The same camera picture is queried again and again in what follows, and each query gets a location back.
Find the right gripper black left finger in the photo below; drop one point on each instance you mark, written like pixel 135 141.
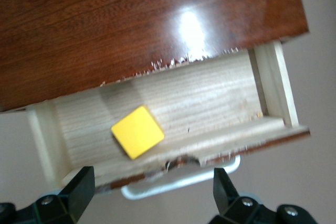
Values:
pixel 71 200

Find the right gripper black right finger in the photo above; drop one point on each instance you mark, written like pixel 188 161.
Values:
pixel 231 208

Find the yellow cube block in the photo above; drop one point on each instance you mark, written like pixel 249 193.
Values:
pixel 137 132

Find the dark brown wooden cabinet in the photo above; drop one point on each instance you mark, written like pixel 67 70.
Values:
pixel 105 24

